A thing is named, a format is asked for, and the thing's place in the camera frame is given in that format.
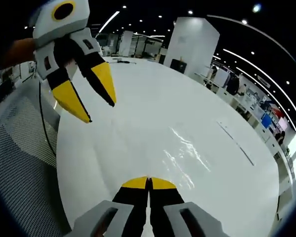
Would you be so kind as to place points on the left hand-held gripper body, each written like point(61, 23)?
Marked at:
point(63, 24)

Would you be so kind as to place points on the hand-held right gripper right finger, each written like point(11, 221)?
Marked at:
point(170, 209)

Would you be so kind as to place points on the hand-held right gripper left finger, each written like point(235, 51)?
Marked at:
point(128, 209)

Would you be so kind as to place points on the clear food packaging bag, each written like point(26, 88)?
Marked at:
point(187, 158)

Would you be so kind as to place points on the black office chair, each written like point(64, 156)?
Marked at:
point(178, 66)

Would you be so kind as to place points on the grey mesh chair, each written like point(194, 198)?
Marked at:
point(19, 160)

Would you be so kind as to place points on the white pillar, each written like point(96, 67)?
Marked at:
point(192, 42)

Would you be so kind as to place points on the white storage cabinets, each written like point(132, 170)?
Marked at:
point(261, 140)

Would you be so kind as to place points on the red white wall poster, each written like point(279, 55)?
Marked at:
point(278, 116)

